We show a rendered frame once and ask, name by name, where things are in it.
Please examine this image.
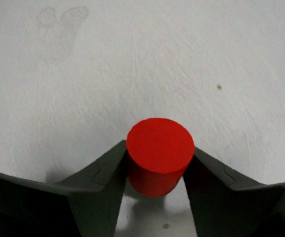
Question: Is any red short cylinder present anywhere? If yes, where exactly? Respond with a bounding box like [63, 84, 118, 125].
[126, 117, 195, 198]

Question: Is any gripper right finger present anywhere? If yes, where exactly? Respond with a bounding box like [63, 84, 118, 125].
[183, 146, 285, 237]

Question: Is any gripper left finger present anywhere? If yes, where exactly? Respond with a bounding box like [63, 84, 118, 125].
[0, 140, 128, 237]

